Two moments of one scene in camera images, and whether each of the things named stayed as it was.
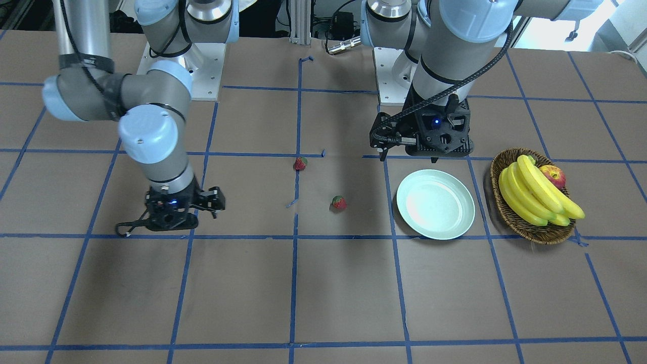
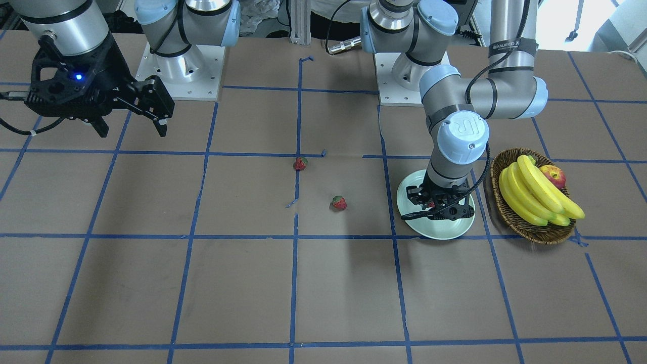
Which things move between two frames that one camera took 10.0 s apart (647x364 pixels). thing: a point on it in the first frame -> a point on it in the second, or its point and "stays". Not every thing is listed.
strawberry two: (339, 202) stays
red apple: (555, 174) stays
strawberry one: (301, 163) stays
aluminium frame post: (301, 21) stays
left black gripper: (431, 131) -> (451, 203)
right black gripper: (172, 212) -> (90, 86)
